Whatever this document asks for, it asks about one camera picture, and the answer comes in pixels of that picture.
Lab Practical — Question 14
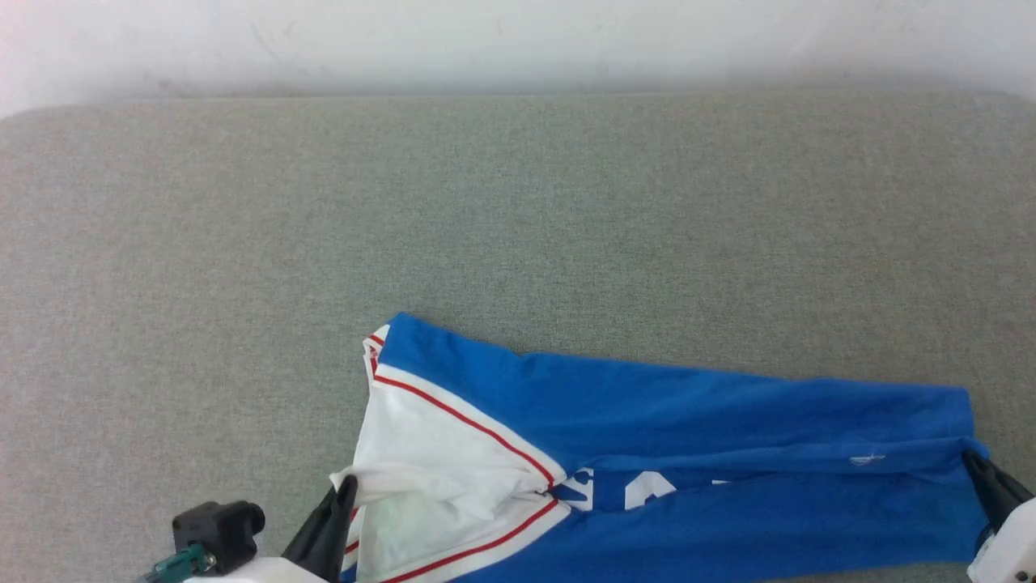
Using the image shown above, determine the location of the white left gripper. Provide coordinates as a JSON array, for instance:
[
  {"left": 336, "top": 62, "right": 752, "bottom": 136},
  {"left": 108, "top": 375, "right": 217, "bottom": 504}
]
[{"left": 183, "top": 474, "right": 359, "bottom": 583}]

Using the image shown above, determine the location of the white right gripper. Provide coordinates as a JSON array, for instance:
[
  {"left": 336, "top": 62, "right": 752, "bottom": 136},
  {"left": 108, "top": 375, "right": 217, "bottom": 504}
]
[{"left": 961, "top": 449, "right": 1036, "bottom": 583}]

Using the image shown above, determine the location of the blue and white basketball jersey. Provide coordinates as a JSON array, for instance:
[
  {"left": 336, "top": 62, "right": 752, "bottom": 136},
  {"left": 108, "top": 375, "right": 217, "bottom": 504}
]
[{"left": 329, "top": 313, "right": 991, "bottom": 583}]

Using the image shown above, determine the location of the grey fabric sofa cushion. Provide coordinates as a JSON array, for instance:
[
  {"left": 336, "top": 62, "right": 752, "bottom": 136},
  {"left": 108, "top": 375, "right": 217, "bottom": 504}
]
[{"left": 0, "top": 89, "right": 1036, "bottom": 583}]

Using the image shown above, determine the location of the green cable plug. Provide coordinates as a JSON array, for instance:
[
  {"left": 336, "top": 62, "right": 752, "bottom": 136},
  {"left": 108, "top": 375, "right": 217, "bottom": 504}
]
[{"left": 136, "top": 543, "right": 214, "bottom": 583}]

